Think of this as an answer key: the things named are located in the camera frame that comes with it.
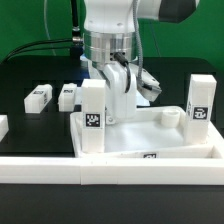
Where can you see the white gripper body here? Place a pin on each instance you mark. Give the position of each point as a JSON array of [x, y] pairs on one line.
[[120, 105]]

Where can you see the white desk top tray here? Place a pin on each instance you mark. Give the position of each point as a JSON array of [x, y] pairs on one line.
[[153, 133]]

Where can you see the white L-shaped obstacle fence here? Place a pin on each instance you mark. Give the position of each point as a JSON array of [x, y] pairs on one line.
[[115, 171]]

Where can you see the white block left edge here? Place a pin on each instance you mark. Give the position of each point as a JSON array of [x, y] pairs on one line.
[[3, 126]]

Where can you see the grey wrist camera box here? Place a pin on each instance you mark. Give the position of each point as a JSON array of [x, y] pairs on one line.
[[150, 87]]

